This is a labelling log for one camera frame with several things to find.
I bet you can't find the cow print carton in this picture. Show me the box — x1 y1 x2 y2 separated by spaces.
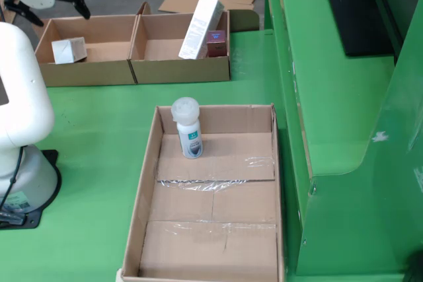
51 36 89 65

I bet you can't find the empty brown cardboard box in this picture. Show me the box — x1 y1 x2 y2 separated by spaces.
34 14 139 87

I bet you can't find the cardboard box with products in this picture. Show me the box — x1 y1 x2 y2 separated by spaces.
128 1 261 85

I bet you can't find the tall white product box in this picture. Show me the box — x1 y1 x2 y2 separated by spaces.
178 0 225 61

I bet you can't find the small dark red box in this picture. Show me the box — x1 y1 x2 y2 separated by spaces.
206 30 229 58

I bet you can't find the large cardboard tray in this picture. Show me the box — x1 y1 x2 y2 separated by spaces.
120 102 286 282

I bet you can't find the white shoe spray bottle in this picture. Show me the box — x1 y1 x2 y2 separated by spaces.
170 96 203 160

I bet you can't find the black flat panel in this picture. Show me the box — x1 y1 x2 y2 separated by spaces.
319 0 404 57

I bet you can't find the green metal machine housing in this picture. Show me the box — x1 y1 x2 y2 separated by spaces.
264 0 423 282

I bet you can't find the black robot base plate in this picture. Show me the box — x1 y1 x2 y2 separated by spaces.
0 149 63 230

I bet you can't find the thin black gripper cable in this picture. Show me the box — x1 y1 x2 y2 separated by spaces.
0 145 26 207

